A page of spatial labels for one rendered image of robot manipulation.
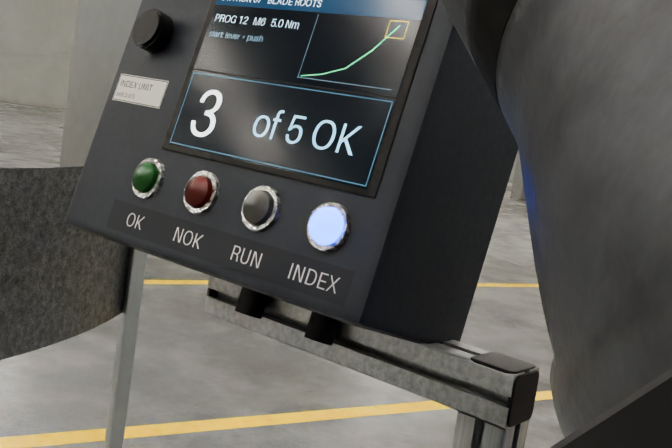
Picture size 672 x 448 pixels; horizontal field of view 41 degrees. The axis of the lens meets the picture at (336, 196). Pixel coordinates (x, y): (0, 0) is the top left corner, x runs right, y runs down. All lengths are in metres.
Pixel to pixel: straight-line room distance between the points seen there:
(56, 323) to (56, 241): 0.19
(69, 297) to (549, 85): 2.00
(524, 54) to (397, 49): 0.32
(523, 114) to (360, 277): 0.30
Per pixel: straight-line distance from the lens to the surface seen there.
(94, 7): 7.30
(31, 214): 1.96
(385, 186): 0.46
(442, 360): 0.51
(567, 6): 0.16
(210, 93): 0.57
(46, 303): 2.07
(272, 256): 0.50
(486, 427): 0.50
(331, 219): 0.47
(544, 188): 0.16
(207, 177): 0.54
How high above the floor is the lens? 1.18
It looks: 6 degrees down
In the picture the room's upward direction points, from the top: 9 degrees clockwise
